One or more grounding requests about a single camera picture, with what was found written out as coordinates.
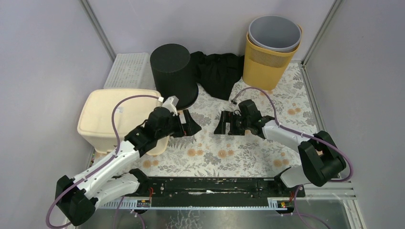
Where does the white perforated plastic basket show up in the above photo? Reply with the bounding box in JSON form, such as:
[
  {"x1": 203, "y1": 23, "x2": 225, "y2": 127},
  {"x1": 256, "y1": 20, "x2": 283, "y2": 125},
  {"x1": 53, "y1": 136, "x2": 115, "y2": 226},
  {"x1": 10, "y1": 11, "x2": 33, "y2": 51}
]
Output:
[{"x1": 104, "y1": 52, "x2": 156, "y2": 90}]

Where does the black round bucket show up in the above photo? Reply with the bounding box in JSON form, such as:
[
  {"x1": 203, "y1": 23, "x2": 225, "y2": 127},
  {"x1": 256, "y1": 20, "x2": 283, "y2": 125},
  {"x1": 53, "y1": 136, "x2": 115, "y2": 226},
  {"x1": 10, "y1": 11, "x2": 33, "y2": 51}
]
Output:
[{"x1": 150, "y1": 43, "x2": 199, "y2": 110}]

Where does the cream plastic basket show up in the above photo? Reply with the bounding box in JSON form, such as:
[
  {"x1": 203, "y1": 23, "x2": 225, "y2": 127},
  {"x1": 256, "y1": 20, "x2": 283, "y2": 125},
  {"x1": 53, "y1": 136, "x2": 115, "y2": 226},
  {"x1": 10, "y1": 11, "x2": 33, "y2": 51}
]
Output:
[{"x1": 77, "y1": 88, "x2": 162, "y2": 154}]

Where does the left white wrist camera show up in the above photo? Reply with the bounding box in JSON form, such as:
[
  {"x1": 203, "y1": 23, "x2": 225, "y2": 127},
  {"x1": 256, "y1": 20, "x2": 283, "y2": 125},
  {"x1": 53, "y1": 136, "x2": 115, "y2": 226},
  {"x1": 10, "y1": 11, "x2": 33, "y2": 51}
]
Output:
[{"x1": 158, "y1": 95, "x2": 179, "y2": 116}]

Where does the grey plastic bin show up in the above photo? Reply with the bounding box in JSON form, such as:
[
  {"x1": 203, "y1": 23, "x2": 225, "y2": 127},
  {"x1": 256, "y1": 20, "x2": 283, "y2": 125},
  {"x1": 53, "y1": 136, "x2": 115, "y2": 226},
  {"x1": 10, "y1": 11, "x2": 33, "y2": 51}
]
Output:
[{"x1": 248, "y1": 15, "x2": 302, "y2": 53}]

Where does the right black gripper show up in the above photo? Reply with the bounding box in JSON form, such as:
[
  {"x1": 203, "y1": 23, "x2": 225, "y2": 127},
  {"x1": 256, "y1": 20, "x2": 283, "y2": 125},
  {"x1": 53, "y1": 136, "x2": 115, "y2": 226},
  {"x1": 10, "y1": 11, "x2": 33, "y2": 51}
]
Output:
[{"x1": 213, "y1": 110, "x2": 250, "y2": 136}]

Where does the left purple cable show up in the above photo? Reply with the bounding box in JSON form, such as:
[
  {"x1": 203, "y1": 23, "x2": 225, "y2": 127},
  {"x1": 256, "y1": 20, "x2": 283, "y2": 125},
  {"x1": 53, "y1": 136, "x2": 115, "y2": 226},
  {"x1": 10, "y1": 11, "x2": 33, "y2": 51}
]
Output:
[{"x1": 45, "y1": 94, "x2": 163, "y2": 229}]

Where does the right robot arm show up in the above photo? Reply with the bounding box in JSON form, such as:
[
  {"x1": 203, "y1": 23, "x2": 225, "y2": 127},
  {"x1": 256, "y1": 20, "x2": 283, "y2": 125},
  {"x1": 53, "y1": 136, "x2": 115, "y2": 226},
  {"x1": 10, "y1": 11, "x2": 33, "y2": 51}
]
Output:
[{"x1": 214, "y1": 100, "x2": 347, "y2": 197}]

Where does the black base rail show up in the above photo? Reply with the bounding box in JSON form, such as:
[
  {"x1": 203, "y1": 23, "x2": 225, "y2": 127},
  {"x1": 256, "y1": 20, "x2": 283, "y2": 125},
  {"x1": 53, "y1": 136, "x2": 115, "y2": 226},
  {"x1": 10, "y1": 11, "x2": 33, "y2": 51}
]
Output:
[{"x1": 132, "y1": 177, "x2": 306, "y2": 208}]

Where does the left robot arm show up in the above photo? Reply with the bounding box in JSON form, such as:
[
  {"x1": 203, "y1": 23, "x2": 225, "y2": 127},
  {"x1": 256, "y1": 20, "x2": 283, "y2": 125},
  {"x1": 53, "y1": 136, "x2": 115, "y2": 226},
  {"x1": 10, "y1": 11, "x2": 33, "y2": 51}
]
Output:
[{"x1": 54, "y1": 106, "x2": 202, "y2": 226}]

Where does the floral tablecloth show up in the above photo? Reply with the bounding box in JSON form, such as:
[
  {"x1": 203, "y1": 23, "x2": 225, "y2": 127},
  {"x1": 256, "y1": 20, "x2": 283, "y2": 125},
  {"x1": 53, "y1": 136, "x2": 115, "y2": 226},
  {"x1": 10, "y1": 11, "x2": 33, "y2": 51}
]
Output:
[{"x1": 95, "y1": 62, "x2": 331, "y2": 178}]

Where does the black cloth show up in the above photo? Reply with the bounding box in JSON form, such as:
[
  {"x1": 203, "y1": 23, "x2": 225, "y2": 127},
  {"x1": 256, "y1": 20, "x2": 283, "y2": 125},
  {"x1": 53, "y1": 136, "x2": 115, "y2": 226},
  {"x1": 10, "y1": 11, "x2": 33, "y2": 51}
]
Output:
[{"x1": 191, "y1": 52, "x2": 245, "y2": 101}]

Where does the yellow wastebasket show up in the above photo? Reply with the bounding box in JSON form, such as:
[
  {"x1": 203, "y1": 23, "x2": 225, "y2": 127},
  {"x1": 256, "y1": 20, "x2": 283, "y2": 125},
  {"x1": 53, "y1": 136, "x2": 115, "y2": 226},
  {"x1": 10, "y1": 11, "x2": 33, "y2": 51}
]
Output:
[{"x1": 242, "y1": 34, "x2": 300, "y2": 91}]

